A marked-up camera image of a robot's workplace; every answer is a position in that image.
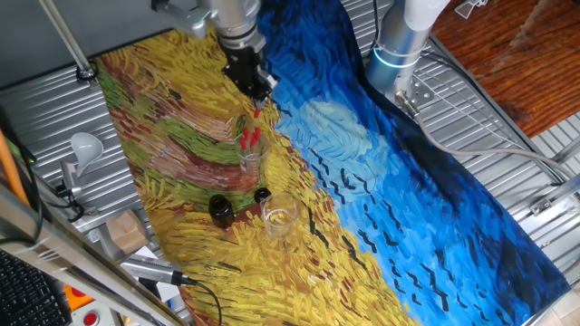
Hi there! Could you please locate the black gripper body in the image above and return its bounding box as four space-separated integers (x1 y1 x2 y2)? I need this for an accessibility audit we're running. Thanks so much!
220 43 281 101

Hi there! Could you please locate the clear glass beaker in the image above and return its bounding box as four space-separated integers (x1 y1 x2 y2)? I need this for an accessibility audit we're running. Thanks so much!
259 191 302 241
232 112 272 179

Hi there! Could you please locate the black bottle cap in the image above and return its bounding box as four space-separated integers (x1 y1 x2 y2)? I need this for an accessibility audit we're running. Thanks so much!
253 187 274 206

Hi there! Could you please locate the amber glass bottle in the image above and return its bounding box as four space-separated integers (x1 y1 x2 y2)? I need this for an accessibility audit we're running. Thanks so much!
208 193 237 230

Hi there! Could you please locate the painted wheatfield tablecloth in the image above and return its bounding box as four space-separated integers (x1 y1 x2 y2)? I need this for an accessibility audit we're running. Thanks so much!
93 0 573 326

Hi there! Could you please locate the white plastic ladle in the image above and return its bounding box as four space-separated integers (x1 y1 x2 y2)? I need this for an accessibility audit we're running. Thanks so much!
69 131 105 179

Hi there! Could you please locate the grey stand pole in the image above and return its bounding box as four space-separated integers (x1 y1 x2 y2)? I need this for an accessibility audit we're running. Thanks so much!
37 0 100 83

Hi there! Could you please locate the orange rod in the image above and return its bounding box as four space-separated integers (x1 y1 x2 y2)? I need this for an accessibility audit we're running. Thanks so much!
0 129 31 207

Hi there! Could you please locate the orange box red button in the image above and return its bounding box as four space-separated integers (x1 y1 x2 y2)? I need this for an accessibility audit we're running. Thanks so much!
62 283 97 313

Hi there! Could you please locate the grey box red button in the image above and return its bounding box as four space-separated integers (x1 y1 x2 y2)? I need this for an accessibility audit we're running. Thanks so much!
68 301 115 326

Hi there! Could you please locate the black keyboard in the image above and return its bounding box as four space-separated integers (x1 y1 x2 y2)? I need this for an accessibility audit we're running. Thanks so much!
0 248 73 326

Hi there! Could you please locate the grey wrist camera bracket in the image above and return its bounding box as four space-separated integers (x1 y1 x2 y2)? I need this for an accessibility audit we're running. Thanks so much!
150 0 214 40

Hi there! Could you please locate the grey cable with connector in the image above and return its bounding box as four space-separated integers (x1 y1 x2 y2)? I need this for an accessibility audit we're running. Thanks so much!
394 89 580 182

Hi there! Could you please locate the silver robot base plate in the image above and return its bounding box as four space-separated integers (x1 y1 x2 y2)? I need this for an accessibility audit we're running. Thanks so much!
389 73 436 110

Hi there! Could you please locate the black camera cable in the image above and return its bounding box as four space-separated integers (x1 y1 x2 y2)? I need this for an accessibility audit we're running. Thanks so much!
174 271 224 326

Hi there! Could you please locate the silver depth camera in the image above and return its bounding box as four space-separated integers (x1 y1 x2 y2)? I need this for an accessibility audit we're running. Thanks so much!
118 254 186 288

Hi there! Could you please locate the metal camera clamp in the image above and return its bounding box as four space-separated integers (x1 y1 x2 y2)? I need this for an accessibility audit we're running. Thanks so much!
53 160 100 224

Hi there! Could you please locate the grey metal bracket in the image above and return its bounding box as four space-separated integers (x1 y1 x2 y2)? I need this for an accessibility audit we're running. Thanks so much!
454 0 489 20

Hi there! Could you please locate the aluminium frame beam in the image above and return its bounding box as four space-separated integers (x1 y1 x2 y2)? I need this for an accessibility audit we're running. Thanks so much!
0 180 191 326

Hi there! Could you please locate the aluminium corner bracket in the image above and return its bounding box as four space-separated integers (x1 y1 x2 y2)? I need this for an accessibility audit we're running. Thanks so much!
528 194 556 217

